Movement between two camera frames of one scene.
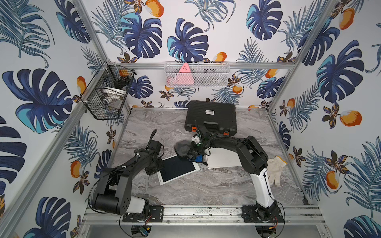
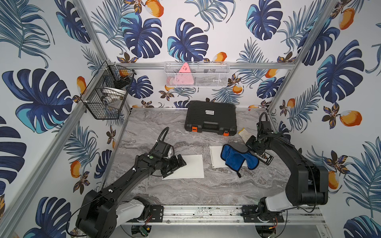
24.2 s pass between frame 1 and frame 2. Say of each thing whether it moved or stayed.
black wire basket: stayed
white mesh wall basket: stayed
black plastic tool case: stayed
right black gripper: moved
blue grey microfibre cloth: moved
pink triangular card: stayed
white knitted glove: moved
